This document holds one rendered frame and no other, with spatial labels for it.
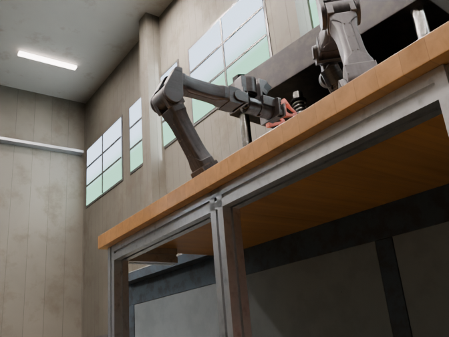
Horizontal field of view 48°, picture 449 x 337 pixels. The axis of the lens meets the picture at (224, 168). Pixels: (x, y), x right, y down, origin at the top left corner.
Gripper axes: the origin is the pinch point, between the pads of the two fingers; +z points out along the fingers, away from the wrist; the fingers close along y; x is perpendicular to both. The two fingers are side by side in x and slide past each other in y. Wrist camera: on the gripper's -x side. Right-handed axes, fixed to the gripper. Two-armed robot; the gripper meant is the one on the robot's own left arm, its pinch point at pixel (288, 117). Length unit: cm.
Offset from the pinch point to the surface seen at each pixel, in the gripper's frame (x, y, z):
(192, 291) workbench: 53, 49, -12
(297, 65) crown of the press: -67, 47, 57
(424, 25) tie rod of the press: -52, -21, 68
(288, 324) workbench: 70, 3, -8
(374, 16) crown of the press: -68, -2, 62
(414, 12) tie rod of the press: -60, -19, 66
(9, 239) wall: -200, 980, 125
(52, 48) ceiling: -557, 788, 129
